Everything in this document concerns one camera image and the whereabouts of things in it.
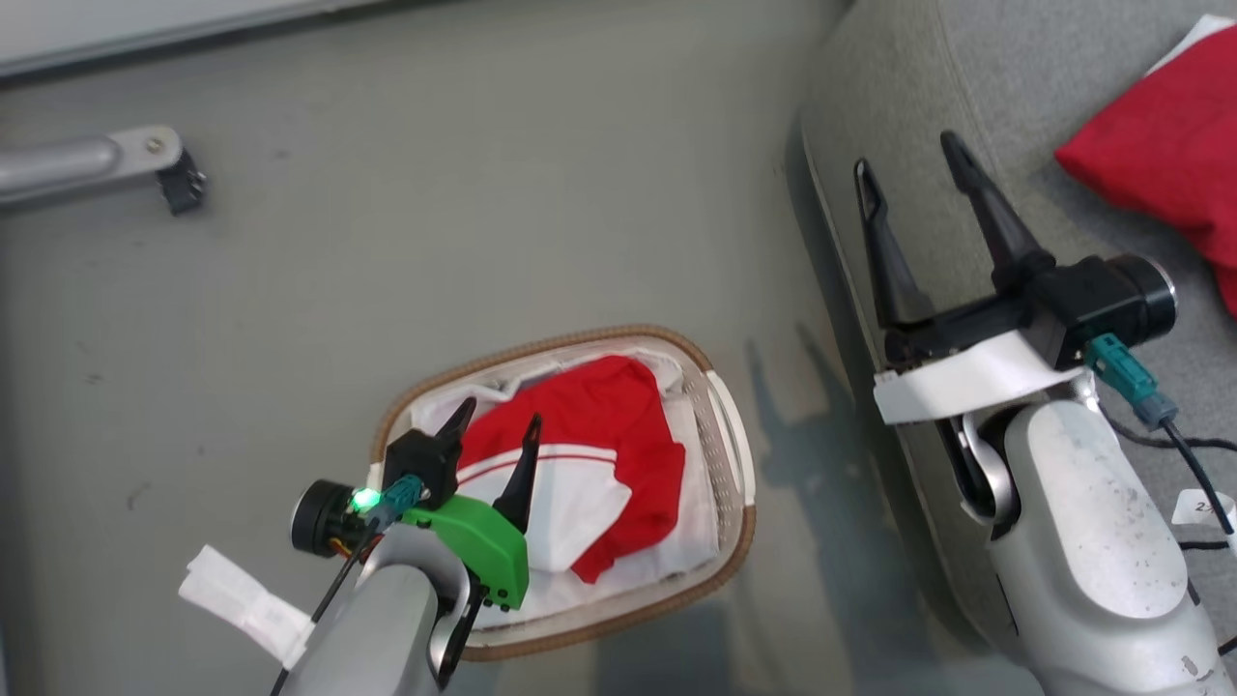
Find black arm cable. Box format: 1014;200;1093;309
1084;333;1237;538
269;473;428;696

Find woven laundry basket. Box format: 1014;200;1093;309
370;325;758;663

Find white skirting panel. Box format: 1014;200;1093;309
0;0;407;80

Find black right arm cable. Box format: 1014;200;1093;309
1084;333;1237;538

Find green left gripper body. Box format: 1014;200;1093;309
400;494;531;612

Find thin black loose cable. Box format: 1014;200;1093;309
1102;411;1237;455

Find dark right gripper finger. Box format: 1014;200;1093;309
853;159;936;332
939;130;1056;295

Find metal bar with black foot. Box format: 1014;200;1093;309
0;124;208;218

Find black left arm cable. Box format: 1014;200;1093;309
269;473;428;696

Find red and white shirt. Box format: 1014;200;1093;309
454;355;688;585

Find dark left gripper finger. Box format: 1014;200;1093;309
384;396;477;507
492;414;543;535

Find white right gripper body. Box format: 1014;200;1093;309
874;290;1089;426

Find red cushion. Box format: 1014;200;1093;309
1053;14;1237;320

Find white tape tag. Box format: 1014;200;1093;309
178;545;316;670

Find grey fabric sofa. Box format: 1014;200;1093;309
798;0;1237;668

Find white paper label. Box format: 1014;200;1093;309
1170;488;1237;529

